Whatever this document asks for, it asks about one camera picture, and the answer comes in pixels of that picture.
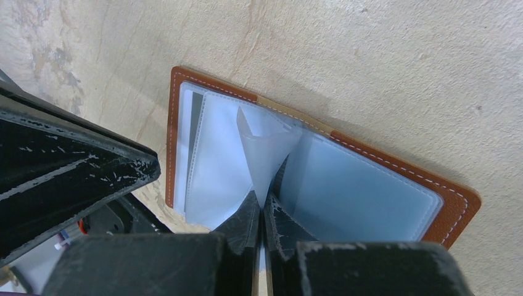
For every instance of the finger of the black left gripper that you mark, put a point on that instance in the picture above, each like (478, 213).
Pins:
(57, 167)

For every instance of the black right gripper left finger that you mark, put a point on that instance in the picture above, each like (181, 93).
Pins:
(222, 262)

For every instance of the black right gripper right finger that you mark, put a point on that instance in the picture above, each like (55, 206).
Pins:
(297, 263)

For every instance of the brown leather card holder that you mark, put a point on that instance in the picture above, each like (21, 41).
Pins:
(337, 187)

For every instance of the white card with grey stripe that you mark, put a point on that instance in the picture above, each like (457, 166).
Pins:
(190, 104)

